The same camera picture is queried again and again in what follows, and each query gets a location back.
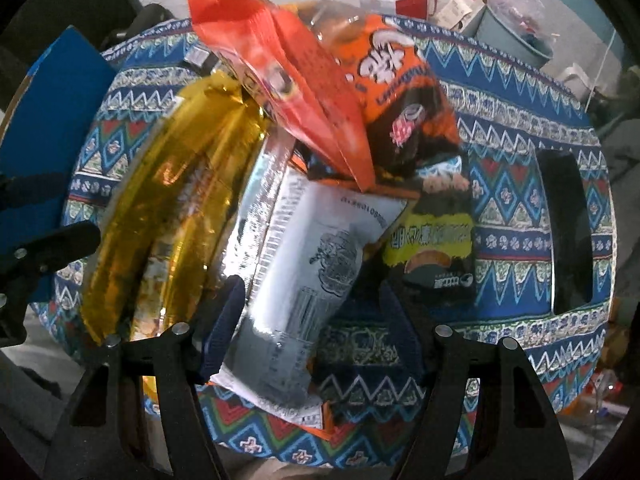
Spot blue patterned tablecloth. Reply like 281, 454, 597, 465
30, 17, 616, 471

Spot dark yellow-label snack packet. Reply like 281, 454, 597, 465
382, 155, 478, 311

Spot blue cardboard box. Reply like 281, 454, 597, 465
0, 27, 117, 306

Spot orange and black chip bag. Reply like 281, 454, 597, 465
300, 2, 463, 181

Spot black device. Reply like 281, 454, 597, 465
102, 4, 171, 46

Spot red-orange snack packet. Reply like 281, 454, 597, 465
185, 0, 378, 193

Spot black rectangular case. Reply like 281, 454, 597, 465
537, 150, 596, 316

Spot white power strip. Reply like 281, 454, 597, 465
560, 62, 598, 98

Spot white and silver snack packet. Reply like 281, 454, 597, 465
207, 135, 408, 423

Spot gold foil snack packet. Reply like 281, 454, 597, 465
80, 72, 273, 351

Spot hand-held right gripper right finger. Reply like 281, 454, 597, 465
377, 280, 576, 480

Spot white paper carton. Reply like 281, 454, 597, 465
440, 0, 488, 28

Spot grey-blue bin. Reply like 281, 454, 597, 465
470, 0, 558, 68

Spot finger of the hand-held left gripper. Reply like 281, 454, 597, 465
0, 172, 68, 213
0, 221, 102, 346

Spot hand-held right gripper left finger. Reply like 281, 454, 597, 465
42, 275, 248, 480

